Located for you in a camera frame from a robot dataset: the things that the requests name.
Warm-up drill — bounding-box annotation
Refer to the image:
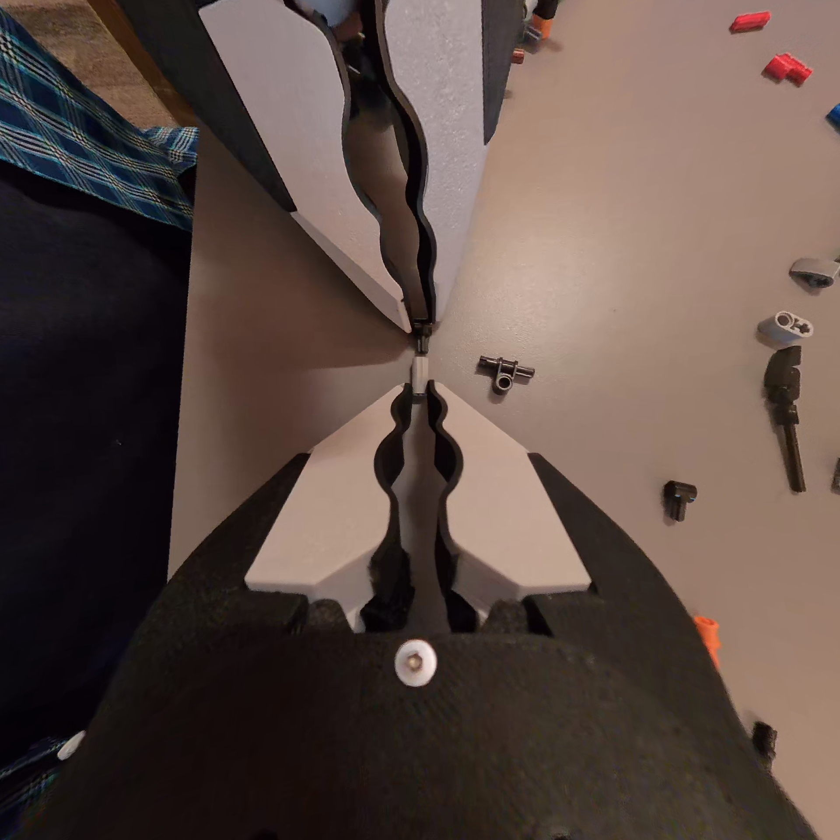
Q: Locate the dark grey lego t-connector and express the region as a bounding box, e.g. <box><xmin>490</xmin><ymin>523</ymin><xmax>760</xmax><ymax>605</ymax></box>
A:
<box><xmin>478</xmin><ymin>354</ymin><xmax>536</xmax><ymax>395</ymax></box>

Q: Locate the light grey lego connector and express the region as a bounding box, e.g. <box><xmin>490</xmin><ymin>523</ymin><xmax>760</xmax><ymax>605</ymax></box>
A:
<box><xmin>757</xmin><ymin>311</ymin><xmax>815</xmax><ymax>347</ymax></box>

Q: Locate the black long lego piece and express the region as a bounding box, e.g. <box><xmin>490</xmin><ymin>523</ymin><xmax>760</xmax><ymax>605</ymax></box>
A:
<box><xmin>763</xmin><ymin>345</ymin><xmax>807</xmax><ymax>494</ymax></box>

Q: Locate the partly built lego model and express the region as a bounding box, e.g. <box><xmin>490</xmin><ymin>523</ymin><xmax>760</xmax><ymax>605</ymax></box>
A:
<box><xmin>511</xmin><ymin>0</ymin><xmax>563</xmax><ymax>67</ymax></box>

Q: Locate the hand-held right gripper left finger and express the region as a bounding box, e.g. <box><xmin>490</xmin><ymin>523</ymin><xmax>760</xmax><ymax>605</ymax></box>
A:
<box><xmin>244</xmin><ymin>385</ymin><xmax>414</xmax><ymax>632</ymax></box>

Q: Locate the orange lego pin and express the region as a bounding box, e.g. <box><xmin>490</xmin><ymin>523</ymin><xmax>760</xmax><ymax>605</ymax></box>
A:
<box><xmin>693</xmin><ymin>615</ymin><xmax>723</xmax><ymax>671</ymax></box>

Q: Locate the blue plaid shirt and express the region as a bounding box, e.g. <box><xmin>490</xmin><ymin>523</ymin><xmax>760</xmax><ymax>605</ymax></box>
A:
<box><xmin>0</xmin><ymin>7</ymin><xmax>200</xmax><ymax>232</ymax></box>

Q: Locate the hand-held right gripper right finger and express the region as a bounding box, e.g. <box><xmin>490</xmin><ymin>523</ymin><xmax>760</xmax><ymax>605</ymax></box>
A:
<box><xmin>427</xmin><ymin>381</ymin><xmax>595</xmax><ymax>632</ymax></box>

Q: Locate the red double lego pin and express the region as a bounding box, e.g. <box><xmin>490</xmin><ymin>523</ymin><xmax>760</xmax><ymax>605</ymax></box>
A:
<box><xmin>762</xmin><ymin>53</ymin><xmax>814</xmax><ymax>87</ymax></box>

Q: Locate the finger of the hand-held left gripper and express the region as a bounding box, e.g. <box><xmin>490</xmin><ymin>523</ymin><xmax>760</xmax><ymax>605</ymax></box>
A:
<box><xmin>375</xmin><ymin>0</ymin><xmax>490</xmax><ymax>326</ymax></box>
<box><xmin>197</xmin><ymin>0</ymin><xmax>414</xmax><ymax>332</ymax></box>

